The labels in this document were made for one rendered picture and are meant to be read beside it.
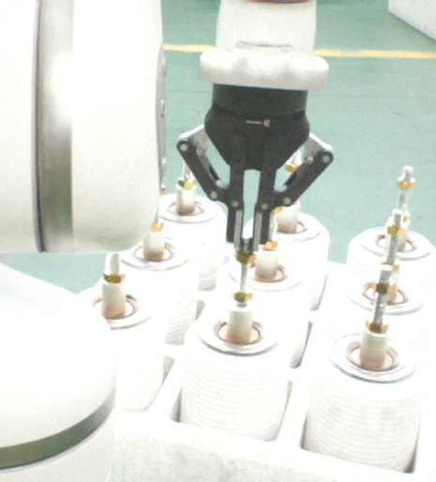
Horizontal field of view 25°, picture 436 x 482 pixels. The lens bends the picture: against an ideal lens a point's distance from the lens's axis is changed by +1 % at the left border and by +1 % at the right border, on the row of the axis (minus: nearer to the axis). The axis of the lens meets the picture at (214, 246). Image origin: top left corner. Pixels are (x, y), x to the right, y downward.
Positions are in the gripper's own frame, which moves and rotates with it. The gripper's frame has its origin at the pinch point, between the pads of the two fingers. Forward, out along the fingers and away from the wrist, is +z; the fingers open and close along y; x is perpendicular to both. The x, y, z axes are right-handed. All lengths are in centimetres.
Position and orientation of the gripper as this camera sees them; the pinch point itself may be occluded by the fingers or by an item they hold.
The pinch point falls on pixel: (248, 227)
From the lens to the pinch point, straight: 80.6
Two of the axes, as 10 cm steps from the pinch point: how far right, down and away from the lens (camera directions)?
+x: -0.5, 4.4, -9.0
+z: -0.7, 9.0, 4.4
